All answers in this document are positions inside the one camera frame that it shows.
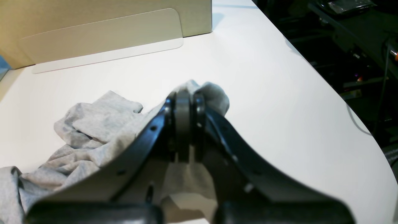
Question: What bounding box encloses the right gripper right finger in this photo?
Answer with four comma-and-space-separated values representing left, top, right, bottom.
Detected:
183, 91, 355, 224

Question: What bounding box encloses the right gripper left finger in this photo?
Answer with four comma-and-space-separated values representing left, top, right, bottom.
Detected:
25, 91, 191, 224

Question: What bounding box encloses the grey t-shirt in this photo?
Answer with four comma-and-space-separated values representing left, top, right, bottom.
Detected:
0, 91, 217, 224

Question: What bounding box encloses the translucent plastic sheet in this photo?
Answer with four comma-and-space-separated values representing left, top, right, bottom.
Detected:
19, 8, 183, 74

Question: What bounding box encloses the blue item in box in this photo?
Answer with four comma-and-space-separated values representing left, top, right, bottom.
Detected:
0, 55, 13, 81

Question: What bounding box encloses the grey cardboard box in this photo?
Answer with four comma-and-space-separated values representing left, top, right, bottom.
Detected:
0, 0, 213, 71

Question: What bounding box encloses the grey cable on table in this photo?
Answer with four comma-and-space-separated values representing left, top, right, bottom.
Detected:
346, 104, 373, 137

